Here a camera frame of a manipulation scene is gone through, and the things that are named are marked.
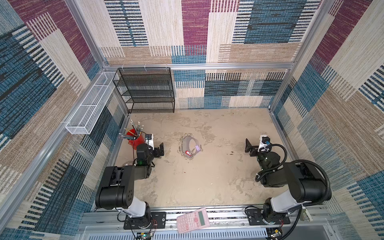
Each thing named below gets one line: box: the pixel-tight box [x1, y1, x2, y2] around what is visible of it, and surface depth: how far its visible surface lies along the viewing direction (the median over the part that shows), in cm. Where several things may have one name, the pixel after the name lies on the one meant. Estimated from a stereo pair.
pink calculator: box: [176, 207, 211, 234], surface depth 74 cm
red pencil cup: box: [126, 129, 145, 150], surface depth 96 cm
